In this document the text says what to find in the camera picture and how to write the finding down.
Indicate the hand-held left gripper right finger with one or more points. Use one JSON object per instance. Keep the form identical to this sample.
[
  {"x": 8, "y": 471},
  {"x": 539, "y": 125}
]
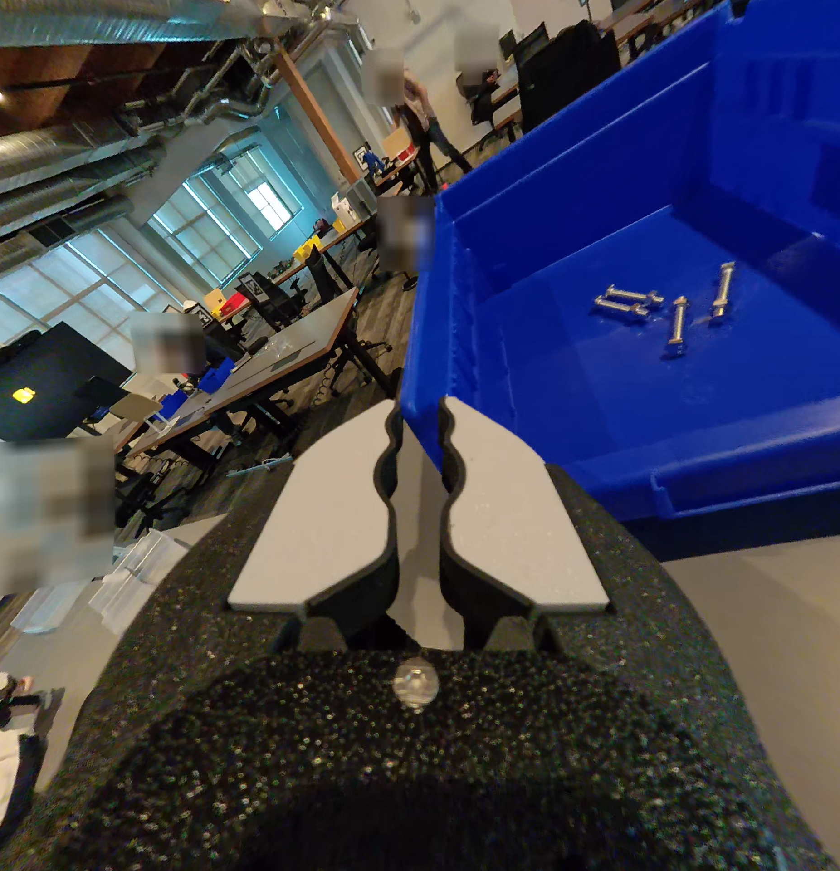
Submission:
[{"x": 515, "y": 531}]

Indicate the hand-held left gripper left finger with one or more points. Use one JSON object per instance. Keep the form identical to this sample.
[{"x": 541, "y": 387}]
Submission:
[{"x": 318, "y": 524}]

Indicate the blue plastic bin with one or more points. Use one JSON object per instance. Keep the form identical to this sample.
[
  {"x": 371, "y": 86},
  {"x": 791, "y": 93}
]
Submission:
[{"x": 597, "y": 408}]

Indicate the silver bolt with nut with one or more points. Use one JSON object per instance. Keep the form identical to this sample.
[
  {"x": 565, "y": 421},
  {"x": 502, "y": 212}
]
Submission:
[
  {"x": 634, "y": 295},
  {"x": 723, "y": 289},
  {"x": 621, "y": 309}
]

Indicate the small blue bin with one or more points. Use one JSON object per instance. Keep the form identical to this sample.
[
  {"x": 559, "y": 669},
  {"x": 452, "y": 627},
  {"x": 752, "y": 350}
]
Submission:
[{"x": 216, "y": 378}]

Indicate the stack of clear plastic trays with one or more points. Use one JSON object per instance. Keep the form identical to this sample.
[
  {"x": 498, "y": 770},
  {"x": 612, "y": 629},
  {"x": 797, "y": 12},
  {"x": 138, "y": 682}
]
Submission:
[{"x": 134, "y": 565}]

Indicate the wood edged grey table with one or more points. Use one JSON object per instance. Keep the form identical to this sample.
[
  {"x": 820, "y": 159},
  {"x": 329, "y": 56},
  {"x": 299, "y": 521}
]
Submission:
[{"x": 291, "y": 333}]

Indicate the beige chair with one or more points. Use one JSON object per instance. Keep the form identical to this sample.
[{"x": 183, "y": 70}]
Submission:
[{"x": 135, "y": 407}]

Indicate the black chair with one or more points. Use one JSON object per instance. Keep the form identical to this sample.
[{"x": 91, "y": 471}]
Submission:
[{"x": 277, "y": 299}]

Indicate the yellow red storage bin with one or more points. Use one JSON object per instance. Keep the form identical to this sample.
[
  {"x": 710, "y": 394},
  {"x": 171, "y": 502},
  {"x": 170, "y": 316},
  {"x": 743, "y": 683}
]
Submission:
[{"x": 231, "y": 305}]

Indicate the printed marker board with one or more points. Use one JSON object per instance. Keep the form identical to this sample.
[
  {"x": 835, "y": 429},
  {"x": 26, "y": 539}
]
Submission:
[
  {"x": 202, "y": 314},
  {"x": 251, "y": 286}
]

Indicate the black television on stand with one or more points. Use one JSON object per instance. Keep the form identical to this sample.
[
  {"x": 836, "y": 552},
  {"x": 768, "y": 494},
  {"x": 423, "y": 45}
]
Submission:
[{"x": 46, "y": 381}]

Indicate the large window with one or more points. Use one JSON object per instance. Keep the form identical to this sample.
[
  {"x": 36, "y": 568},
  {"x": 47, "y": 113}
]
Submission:
[{"x": 188, "y": 224}]

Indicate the brown cardboard box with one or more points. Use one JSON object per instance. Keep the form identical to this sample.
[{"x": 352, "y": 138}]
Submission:
[{"x": 399, "y": 144}]

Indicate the wooden column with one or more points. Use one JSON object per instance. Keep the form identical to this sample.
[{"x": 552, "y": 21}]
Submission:
[{"x": 311, "y": 102}]

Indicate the silver ventilation duct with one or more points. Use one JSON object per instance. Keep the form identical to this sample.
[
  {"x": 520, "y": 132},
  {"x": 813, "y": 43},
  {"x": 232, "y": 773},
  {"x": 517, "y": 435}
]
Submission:
[
  {"x": 86, "y": 20},
  {"x": 52, "y": 153}
]

